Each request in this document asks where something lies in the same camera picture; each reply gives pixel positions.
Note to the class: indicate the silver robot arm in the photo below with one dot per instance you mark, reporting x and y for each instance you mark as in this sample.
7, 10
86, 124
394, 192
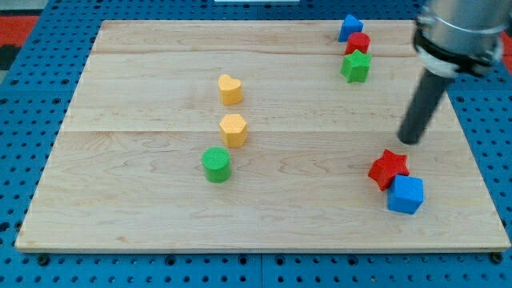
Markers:
461, 36

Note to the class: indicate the green star block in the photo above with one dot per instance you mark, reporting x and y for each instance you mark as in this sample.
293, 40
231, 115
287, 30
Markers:
356, 66

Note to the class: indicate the red star block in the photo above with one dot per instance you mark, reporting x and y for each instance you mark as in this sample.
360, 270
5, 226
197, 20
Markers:
387, 167

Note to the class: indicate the blue cube block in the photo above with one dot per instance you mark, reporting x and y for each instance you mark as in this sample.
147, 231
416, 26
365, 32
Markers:
405, 194

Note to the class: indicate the yellow hexagon block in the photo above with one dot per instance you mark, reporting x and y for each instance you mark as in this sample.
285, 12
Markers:
233, 128

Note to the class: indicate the green cylinder block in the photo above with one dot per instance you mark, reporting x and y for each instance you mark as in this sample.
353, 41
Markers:
216, 164

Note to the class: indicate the yellow heart block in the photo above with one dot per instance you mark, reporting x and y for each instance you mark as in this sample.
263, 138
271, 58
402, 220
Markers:
230, 90

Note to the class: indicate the wooden board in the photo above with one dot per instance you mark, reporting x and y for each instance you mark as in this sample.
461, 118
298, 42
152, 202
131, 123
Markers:
125, 174

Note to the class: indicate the red cylinder block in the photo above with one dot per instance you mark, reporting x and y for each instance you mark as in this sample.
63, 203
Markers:
357, 41

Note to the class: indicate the blue triangular block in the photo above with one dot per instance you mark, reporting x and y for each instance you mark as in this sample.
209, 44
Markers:
350, 25

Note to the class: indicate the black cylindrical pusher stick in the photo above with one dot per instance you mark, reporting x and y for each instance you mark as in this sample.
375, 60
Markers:
424, 103

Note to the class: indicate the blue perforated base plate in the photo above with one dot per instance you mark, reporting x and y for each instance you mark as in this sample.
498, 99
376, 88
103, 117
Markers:
35, 94

